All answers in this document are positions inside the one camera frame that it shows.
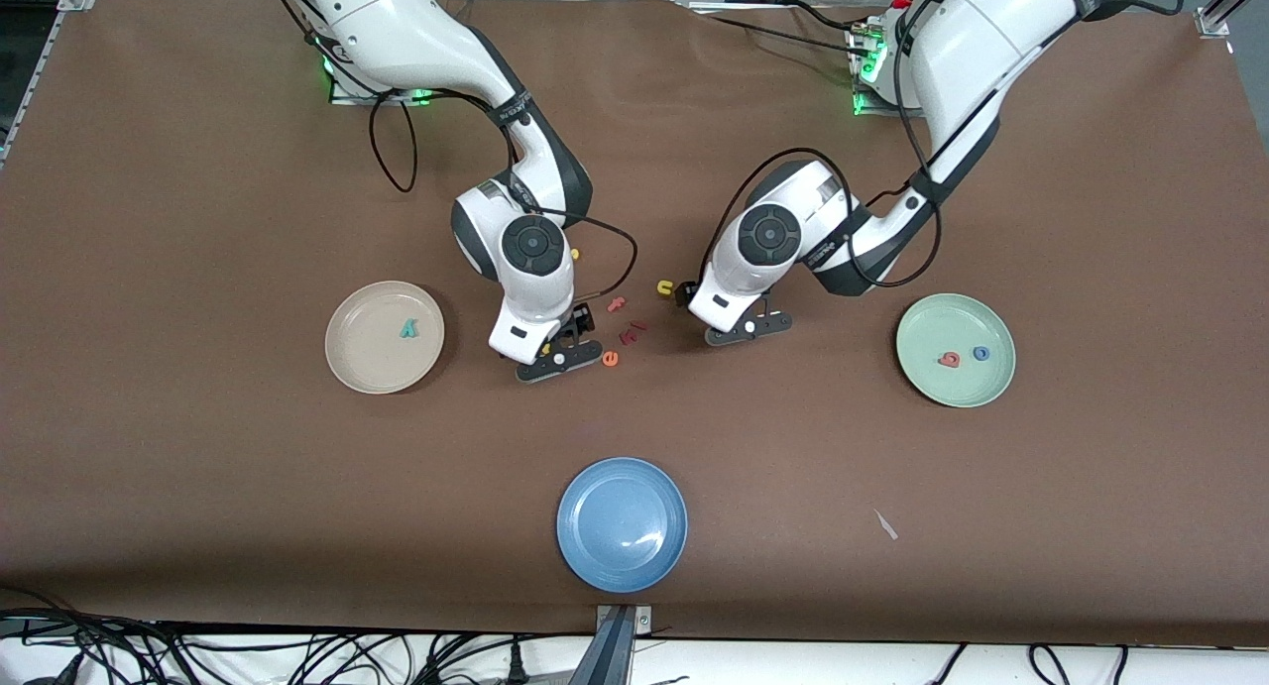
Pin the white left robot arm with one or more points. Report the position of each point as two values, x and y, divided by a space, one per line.
972 51

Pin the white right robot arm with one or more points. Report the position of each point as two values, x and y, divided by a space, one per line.
397 31

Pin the beige brown plate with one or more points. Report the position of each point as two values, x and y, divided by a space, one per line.
377 358

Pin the blue plate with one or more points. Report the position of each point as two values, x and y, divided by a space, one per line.
622 524

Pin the green plate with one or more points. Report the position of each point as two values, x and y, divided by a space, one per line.
942 388

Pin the white paper scrap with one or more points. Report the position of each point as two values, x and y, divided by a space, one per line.
885 524

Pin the brown table cover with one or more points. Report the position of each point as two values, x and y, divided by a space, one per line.
198 467

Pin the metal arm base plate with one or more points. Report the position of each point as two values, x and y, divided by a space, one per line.
342 97
863 105

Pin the metal camera stand bracket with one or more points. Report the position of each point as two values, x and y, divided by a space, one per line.
620 655

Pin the aluminium frame corner bracket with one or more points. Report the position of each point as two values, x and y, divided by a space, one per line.
1211 21

